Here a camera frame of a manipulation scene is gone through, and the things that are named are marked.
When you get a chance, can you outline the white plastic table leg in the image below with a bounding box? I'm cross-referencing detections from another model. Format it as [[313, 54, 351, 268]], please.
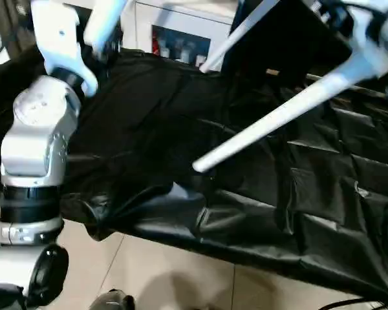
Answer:
[[192, 63, 356, 174], [199, 0, 281, 74], [83, 0, 127, 56]]

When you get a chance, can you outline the black box with gold label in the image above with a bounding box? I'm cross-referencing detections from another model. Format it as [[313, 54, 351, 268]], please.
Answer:
[[222, 0, 354, 85]]

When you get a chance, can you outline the white cabinet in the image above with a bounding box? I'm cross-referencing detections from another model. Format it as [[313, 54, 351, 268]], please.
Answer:
[[61, 0, 244, 74]]

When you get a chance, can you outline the black rod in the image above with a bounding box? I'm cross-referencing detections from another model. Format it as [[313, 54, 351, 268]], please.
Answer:
[[306, 72, 388, 99]]

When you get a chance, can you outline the black mat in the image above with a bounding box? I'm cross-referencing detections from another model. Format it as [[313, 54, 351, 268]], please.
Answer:
[[0, 46, 388, 302]]

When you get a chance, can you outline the dark left robot foot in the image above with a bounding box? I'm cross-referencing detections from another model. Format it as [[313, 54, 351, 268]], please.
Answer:
[[89, 288, 136, 310]]

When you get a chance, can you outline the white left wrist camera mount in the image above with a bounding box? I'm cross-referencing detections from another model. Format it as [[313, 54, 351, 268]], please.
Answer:
[[30, 0, 100, 98]]

